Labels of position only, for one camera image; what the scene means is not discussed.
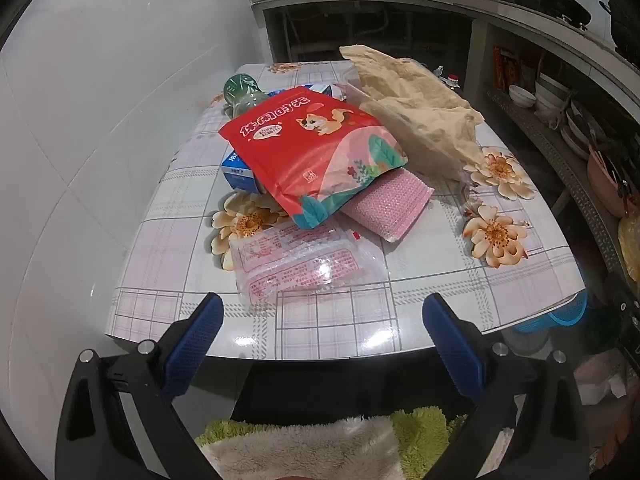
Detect perforated shelf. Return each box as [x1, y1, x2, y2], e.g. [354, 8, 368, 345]
[485, 85, 631, 281]

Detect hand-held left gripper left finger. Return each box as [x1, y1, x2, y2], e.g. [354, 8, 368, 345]
[55, 291, 226, 480]

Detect clear wrapper pink print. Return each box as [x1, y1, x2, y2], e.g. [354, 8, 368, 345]
[229, 220, 386, 308]

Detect pink basin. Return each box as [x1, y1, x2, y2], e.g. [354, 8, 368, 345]
[587, 145, 636, 218]

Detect red packets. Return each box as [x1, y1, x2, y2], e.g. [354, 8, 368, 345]
[492, 46, 536, 88]

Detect stack of plates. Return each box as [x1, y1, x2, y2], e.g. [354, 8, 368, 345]
[560, 100, 601, 161]

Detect pale yellow sack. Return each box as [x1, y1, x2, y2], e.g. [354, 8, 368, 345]
[617, 215, 640, 281]

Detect pale pink plastic bag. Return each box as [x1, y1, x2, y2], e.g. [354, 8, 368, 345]
[575, 350, 628, 406]

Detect blue white carton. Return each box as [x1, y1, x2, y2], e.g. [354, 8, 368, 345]
[220, 149, 266, 195]

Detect green plastic bottle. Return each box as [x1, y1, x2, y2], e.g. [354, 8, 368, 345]
[222, 74, 271, 117]

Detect grey concrete counter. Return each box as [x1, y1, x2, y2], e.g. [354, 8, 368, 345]
[250, 0, 640, 111]

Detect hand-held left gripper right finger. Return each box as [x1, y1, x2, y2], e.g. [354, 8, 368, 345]
[421, 292, 591, 480]

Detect pink scouring cloth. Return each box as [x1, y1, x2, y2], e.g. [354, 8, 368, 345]
[341, 169, 435, 243]

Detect white bowl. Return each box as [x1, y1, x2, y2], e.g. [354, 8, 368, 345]
[509, 85, 536, 108]

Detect red snack bag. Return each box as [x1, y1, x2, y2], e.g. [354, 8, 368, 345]
[218, 86, 409, 230]

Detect floral tablecloth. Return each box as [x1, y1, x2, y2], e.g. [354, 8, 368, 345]
[104, 60, 587, 361]

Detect blue plastic basket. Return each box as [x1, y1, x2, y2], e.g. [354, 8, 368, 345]
[515, 292, 588, 333]

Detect beige bag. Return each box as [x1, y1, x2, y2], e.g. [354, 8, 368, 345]
[339, 44, 486, 171]

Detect stack of bowls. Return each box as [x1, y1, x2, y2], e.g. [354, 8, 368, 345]
[535, 74, 571, 116]

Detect clear plastic container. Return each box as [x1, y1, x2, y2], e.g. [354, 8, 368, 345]
[345, 82, 471, 186]

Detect green white fluffy rug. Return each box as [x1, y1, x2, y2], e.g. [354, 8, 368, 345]
[195, 405, 481, 480]

